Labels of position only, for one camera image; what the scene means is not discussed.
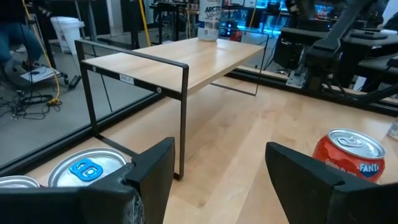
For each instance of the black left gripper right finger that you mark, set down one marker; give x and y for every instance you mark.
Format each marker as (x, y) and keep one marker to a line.
(326, 202)

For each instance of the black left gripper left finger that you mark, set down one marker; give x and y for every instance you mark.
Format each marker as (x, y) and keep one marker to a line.
(62, 205)

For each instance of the red Fanta can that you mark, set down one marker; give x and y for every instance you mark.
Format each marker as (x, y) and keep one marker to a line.
(342, 158)

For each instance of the green Sprite can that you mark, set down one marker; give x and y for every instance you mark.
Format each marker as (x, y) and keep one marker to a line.
(17, 182)

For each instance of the blue silver Red Bull can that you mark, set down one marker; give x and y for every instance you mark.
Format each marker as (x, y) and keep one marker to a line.
(109, 161)

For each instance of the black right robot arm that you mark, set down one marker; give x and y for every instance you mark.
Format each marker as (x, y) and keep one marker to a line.
(345, 21)

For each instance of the white shelf label sticker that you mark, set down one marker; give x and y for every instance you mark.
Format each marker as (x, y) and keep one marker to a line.
(127, 79)

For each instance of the black power adapter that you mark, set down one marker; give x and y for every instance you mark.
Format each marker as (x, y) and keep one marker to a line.
(74, 82)

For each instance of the black desk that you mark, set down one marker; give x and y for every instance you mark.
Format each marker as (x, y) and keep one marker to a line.
(292, 40)

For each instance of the white trash bin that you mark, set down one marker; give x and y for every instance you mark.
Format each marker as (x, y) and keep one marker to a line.
(70, 34)

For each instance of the person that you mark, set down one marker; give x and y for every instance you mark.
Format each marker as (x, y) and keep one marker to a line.
(18, 37)

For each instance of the black table edge rail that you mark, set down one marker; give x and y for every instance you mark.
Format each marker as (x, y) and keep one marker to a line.
(77, 136)

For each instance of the wooden shelf black metal frame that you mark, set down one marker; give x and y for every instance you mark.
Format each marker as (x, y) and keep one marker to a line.
(186, 59)

